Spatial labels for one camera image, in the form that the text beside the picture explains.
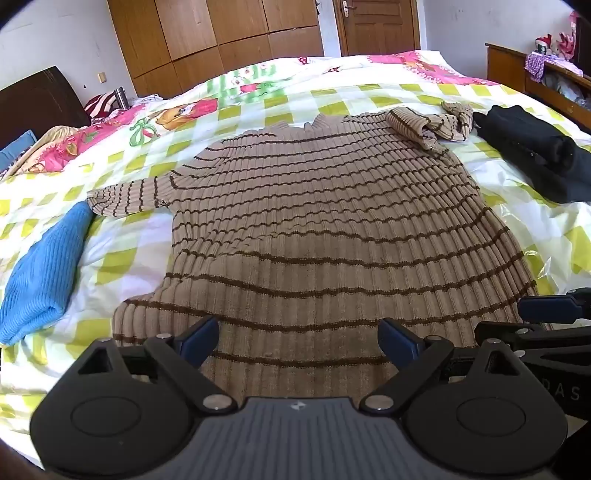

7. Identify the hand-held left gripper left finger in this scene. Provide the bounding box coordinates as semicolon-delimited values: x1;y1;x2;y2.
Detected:
74;316;238;414

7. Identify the wooden door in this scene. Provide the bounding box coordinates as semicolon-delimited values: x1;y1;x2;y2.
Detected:
332;0;421;57

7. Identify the red white striped pillow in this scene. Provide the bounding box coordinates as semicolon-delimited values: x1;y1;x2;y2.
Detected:
83;91;127;121

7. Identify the tan brown-striped ribbed sweater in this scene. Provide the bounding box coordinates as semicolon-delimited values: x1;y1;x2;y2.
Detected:
87;102;541;404

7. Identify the pink plush toy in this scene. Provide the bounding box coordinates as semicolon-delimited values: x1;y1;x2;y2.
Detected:
556;11;583;60

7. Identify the red white plush toy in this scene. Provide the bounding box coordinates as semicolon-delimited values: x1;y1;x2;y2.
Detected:
533;33;561;56

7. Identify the dark wooden headboard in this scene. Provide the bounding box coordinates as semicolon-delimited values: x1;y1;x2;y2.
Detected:
0;66;92;151

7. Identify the purple patterned cloth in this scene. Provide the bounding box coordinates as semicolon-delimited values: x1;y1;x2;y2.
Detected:
524;51;583;83

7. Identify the blue pillow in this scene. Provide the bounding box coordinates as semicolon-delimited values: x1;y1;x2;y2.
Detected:
0;129;38;171

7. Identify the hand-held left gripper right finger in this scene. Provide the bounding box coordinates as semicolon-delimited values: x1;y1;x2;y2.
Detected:
360;318;523;414

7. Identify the blue knit garment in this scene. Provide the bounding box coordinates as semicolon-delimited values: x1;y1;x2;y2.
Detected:
0;200;95;346

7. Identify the wooden wardrobe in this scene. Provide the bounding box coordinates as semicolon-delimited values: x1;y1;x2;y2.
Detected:
107;0;324;99

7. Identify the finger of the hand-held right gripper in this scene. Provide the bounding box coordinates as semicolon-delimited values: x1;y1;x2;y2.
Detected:
517;288;591;325
475;322;555;357

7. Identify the pink floral cartoon quilt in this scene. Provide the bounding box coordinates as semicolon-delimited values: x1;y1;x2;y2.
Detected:
0;48;502;181

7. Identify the green checkered plastic sheet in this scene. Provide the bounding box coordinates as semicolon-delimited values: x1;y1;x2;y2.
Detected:
0;69;591;462

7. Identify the black garment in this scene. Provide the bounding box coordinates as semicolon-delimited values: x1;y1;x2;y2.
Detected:
472;105;591;204

